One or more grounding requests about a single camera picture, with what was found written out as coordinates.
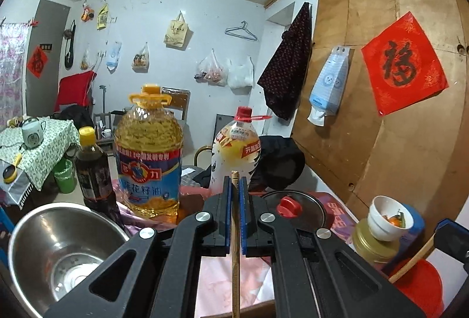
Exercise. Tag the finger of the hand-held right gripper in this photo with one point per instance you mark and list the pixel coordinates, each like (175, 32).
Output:
(445, 230)

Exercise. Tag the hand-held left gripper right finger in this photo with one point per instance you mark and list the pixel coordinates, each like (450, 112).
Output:
(243, 215)

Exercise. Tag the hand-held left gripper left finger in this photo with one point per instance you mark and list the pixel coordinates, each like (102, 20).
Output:
(228, 215)

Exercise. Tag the wooden chopstick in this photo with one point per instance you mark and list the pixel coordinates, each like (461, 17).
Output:
(410, 262)
(236, 266)

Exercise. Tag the red plastic basin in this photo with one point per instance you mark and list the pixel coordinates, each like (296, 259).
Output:
(421, 288)

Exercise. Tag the blue-lidded can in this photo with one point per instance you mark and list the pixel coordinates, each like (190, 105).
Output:
(418, 226)

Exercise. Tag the white ceramic bowl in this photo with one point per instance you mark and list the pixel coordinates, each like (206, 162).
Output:
(386, 219)

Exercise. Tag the metal chair back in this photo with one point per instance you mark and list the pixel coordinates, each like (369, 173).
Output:
(199, 155)

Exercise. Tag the steel pot with red knob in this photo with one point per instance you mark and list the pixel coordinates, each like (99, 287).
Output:
(311, 208)

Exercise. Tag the red-capped plastic bottle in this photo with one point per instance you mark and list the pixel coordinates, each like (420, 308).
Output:
(234, 146)

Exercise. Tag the gold-lidded tin can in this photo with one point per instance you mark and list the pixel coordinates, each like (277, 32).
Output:
(370, 248)

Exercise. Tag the large cooking oil bottle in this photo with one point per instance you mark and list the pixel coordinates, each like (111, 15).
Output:
(146, 142)

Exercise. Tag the dark soy sauce bottle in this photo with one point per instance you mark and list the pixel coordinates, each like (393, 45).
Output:
(93, 175)

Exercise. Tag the white plastic bag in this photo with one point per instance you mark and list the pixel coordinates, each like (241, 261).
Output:
(240, 74)

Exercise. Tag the clear bag of food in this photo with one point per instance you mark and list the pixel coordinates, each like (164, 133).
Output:
(212, 71)

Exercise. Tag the white mug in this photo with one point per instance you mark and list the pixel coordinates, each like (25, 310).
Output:
(106, 134)

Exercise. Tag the dark dotted garment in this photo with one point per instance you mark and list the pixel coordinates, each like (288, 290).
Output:
(289, 69)

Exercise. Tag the hanging tissue pack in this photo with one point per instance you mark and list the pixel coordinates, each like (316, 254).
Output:
(329, 83)

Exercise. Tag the green plastic bucket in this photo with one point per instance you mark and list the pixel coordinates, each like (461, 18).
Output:
(65, 177)

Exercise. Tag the metal water pipe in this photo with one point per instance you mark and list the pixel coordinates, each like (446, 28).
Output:
(102, 98)

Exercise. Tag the large red paper poster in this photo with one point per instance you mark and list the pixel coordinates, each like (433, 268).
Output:
(403, 61)

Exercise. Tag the plastic bag of snacks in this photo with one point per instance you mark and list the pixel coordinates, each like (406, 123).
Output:
(141, 60)

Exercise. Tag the stainless steel bowl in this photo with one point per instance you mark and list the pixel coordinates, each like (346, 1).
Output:
(55, 259)

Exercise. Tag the green patterned tablecloth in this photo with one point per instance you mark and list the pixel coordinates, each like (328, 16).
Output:
(55, 142)

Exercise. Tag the beige tote bag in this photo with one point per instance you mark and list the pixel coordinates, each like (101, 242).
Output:
(177, 32)

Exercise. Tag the blue and white packet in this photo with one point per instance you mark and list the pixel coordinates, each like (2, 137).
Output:
(114, 56)

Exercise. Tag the red cloth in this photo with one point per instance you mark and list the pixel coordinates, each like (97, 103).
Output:
(75, 91)

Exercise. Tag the small clear plastic bag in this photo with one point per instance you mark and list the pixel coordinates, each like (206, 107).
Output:
(87, 60)

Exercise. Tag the grey door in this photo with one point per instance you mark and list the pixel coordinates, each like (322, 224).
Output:
(51, 91)

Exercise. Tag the small yellow pan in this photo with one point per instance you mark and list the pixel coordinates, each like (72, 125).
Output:
(10, 174)

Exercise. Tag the black hanging bag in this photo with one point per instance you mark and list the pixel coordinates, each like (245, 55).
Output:
(69, 50)

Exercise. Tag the yellow hanging packet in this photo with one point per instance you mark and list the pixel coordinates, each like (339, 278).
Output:
(103, 18)

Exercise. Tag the small red paper poster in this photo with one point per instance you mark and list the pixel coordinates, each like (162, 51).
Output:
(36, 62)

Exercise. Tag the orange hanging toy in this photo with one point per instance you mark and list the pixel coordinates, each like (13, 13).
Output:
(87, 13)

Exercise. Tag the pink floral curtain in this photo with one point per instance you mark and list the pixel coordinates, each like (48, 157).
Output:
(13, 76)

